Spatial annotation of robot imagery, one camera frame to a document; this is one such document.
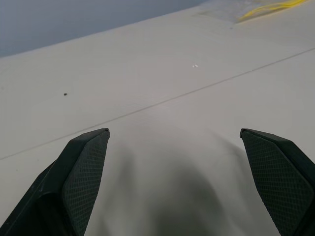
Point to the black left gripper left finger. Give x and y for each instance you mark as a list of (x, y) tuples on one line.
[(73, 177)]

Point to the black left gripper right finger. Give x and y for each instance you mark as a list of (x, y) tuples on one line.
[(278, 172)]

